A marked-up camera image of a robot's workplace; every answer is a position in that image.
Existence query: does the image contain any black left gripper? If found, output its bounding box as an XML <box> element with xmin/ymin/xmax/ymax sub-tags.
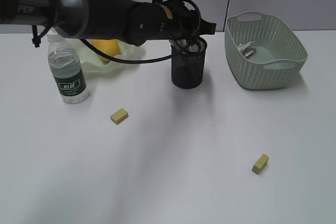
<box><xmin>157</xmin><ymin>0</ymin><xmax>216</xmax><ymax>40</ymax></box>

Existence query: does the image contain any beige grip pen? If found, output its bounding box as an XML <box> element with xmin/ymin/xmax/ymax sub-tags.
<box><xmin>178</xmin><ymin>39</ymin><xmax>187</xmax><ymax>49</ymax></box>

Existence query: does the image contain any yellow mango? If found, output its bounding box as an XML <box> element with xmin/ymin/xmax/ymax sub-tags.
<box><xmin>92</xmin><ymin>39</ymin><xmax>121</xmax><ymax>57</ymax></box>

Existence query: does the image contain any white waste paper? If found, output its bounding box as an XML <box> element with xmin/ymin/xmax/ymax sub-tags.
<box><xmin>237</xmin><ymin>41</ymin><xmax>256</xmax><ymax>59</ymax></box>

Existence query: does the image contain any clear water bottle green label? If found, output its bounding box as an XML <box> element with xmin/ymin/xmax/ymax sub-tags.
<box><xmin>47</xmin><ymin>28</ymin><xmax>89</xmax><ymax>104</ymax></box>

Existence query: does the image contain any grey grip pen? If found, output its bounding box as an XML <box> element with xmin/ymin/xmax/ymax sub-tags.
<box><xmin>169</xmin><ymin>40</ymin><xmax>180</xmax><ymax>50</ymax></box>

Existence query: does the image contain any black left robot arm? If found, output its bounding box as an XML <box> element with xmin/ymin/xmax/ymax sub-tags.
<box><xmin>1</xmin><ymin>0</ymin><xmax>216</xmax><ymax>46</ymax></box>

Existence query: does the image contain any black mesh pen holder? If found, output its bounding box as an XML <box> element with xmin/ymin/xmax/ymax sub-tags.
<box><xmin>171</xmin><ymin>37</ymin><xmax>207</xmax><ymax>89</ymax></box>

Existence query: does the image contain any green wavy glass plate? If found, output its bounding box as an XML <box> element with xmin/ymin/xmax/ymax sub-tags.
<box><xmin>75</xmin><ymin>40</ymin><xmax>145</xmax><ymax>73</ymax></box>

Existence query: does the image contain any green plastic woven basket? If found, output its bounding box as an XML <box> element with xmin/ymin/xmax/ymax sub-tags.
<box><xmin>225</xmin><ymin>12</ymin><xmax>308</xmax><ymax>90</ymax></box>

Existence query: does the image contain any plain yellow eraser upper left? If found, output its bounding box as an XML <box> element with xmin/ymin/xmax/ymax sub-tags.
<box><xmin>110</xmin><ymin>108</ymin><xmax>129</xmax><ymax>124</ymax></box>

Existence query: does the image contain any yellow eraser right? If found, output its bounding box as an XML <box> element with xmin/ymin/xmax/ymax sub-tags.
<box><xmin>252</xmin><ymin>154</ymin><xmax>269</xmax><ymax>175</ymax></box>

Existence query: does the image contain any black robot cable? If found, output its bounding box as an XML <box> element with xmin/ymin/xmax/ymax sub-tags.
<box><xmin>31</xmin><ymin>0</ymin><xmax>203</xmax><ymax>65</ymax></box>

